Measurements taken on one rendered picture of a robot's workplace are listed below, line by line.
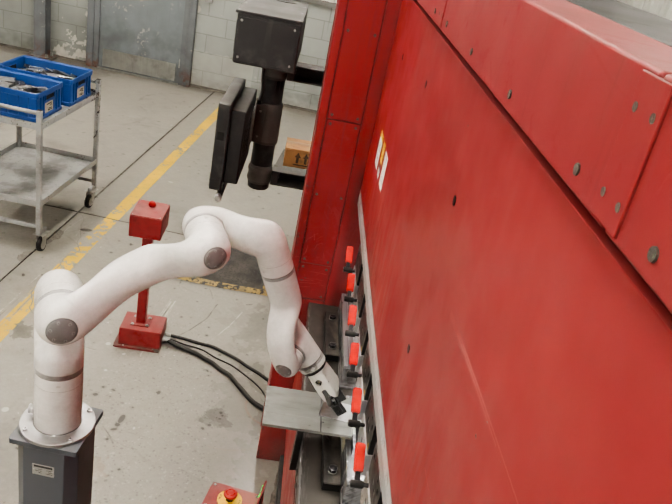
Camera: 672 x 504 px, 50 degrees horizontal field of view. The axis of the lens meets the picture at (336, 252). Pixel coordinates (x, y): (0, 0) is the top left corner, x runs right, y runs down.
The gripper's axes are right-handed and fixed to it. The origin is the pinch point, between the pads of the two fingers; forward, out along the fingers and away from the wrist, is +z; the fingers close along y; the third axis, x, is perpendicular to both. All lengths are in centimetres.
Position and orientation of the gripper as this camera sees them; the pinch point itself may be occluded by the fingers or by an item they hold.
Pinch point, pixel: (339, 403)
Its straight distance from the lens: 221.0
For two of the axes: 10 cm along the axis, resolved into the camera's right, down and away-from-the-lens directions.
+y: 0.0, -4.4, 9.0
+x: -8.7, 4.4, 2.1
